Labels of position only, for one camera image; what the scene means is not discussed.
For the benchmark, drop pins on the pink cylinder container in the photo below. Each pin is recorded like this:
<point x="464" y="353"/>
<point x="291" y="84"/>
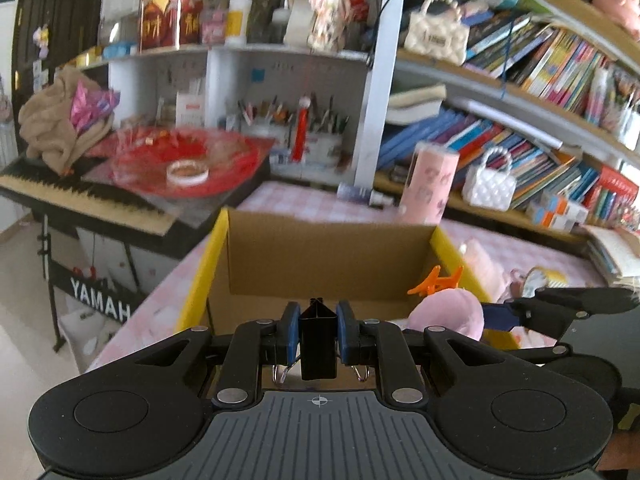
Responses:
<point x="427" y="185"/>

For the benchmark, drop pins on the red gold gift bag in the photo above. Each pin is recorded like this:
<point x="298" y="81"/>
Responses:
<point x="170" y="10"/>

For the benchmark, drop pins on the white box red label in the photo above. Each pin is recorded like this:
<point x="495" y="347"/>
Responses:
<point x="190" y="110"/>

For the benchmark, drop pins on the yellow tape roll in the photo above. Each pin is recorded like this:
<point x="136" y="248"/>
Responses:
<point x="552" y="276"/>

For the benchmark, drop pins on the white quilted handbag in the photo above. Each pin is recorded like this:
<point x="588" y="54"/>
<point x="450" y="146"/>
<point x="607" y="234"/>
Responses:
<point x="487" y="190"/>

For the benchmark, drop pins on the clear tape roll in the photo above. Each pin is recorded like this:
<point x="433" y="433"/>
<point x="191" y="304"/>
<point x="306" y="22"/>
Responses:
<point x="186" y="174"/>

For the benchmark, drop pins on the pink plush doll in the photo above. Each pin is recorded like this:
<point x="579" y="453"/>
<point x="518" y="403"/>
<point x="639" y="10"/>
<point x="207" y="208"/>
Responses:
<point x="617" y="2"/>

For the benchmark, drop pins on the pens in cups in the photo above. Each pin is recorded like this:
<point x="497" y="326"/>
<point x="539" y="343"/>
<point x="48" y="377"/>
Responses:
<point x="620" y="105"/>

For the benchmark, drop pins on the small pink box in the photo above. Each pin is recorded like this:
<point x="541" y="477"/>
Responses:
<point x="215" y="27"/>

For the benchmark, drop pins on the pink foil wrapper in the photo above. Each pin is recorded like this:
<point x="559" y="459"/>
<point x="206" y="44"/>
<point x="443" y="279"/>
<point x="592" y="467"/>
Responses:
<point x="92" y="107"/>

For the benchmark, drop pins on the row of blue books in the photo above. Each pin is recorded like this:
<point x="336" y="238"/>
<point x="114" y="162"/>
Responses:
<point x="540" y="170"/>

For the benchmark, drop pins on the white pen holder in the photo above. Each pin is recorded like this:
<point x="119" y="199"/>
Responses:
<point x="320" y="145"/>

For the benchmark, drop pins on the orange white small box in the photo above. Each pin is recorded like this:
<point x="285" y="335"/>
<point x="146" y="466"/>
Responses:
<point x="545" y="220"/>
<point x="567" y="207"/>

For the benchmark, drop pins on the black binder clip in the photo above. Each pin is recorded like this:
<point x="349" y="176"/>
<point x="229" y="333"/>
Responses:
<point x="317" y="345"/>

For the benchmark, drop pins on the red white toy pen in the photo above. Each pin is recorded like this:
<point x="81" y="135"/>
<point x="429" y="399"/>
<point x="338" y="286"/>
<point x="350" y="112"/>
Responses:
<point x="303" y="130"/>

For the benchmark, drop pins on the row of colourful thin books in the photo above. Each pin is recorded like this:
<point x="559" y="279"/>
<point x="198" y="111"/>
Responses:
<point x="540" y="65"/>

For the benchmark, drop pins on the black electronic keyboard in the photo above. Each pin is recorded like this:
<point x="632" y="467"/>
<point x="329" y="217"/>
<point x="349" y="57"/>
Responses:
<point x="75" y="195"/>

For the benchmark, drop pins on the black keyboard stand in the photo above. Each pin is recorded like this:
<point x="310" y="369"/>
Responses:
<point x="100" y="302"/>

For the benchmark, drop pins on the white storage box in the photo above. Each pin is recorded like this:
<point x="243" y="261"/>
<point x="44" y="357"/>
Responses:
<point x="631" y="132"/>

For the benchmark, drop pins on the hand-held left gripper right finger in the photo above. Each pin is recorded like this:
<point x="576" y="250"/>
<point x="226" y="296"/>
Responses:
<point x="346" y="332"/>

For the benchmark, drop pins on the cream quilted handbag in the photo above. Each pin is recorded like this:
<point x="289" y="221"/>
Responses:
<point x="435" y="35"/>

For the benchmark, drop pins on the small hanging ornament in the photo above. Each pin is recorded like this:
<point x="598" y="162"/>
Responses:
<point x="41" y="40"/>

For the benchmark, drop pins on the yellow cardboard box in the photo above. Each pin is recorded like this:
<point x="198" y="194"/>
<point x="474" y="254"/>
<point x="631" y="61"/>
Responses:
<point x="320" y="265"/>

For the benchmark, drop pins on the pastel bottle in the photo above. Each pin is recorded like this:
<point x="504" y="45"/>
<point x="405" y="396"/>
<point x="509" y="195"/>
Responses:
<point x="597" y="95"/>

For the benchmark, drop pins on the pink plush ball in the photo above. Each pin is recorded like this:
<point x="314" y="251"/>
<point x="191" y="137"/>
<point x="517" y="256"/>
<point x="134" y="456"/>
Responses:
<point x="447" y="310"/>

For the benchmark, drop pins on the white metal bookshelf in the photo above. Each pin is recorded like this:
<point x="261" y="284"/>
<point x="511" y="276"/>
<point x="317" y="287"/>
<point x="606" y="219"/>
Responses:
<point x="380" y="60"/>

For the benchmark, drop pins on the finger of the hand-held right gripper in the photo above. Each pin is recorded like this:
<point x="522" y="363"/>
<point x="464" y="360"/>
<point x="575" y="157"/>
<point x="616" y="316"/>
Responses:
<point x="500" y="316"/>
<point x="545" y="351"/>

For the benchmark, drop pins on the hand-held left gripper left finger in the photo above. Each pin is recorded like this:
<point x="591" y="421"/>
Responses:
<point x="290" y="332"/>

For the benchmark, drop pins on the white purple tube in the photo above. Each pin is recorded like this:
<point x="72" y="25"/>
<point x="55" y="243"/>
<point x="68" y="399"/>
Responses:
<point x="362" y="194"/>

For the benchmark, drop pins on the white curved corner shelf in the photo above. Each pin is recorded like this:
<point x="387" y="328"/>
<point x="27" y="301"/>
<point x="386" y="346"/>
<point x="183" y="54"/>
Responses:
<point x="220" y="75"/>

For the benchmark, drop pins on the pink checked tablecloth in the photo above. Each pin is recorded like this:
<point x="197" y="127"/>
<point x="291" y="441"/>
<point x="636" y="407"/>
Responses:
<point x="165" y="300"/>

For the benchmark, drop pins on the stack of papers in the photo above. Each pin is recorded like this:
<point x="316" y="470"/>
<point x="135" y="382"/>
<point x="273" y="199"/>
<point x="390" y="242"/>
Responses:
<point x="615" y="255"/>

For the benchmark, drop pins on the person's right forearm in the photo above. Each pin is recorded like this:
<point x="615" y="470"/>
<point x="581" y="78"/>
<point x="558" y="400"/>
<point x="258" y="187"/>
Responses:
<point x="625" y="452"/>

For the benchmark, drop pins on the light pink plush toy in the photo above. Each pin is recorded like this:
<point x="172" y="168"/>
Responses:
<point x="480" y="265"/>

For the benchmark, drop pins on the orange hair claw clip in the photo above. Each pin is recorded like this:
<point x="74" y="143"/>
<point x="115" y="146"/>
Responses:
<point x="432" y="285"/>

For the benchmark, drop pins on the white doll figure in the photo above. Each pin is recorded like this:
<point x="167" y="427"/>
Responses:
<point x="325" y="10"/>

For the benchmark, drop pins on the brown cloth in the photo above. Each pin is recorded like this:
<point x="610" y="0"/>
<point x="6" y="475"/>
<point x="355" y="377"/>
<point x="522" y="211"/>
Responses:
<point x="50" y="120"/>

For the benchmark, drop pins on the row of red thick books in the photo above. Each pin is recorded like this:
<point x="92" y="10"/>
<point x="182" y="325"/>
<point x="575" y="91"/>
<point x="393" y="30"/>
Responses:
<point x="617" y="195"/>

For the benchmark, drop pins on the white yellow bottle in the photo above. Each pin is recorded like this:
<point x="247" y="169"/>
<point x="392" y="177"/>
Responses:
<point x="237" y="22"/>

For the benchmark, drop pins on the red plastic plate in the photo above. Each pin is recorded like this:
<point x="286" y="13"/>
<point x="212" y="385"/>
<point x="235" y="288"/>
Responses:
<point x="225" y="155"/>

